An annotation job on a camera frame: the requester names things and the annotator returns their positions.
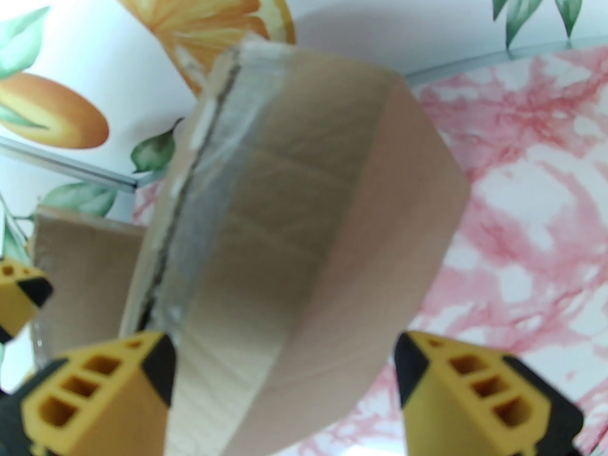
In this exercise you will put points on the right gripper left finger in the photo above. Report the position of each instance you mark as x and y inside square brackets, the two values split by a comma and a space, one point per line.
[95, 397]

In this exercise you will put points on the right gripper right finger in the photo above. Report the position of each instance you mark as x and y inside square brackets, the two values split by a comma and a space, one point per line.
[475, 406]

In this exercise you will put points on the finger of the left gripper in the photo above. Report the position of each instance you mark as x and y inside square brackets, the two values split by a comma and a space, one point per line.
[16, 297]

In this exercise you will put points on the long taped cardboard box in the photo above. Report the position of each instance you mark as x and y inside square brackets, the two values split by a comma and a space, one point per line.
[85, 278]

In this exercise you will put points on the short taped cardboard box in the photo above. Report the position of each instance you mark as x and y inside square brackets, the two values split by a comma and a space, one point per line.
[308, 231]

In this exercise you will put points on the aluminium left frame post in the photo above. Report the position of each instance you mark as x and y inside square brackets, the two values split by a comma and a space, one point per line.
[71, 166]

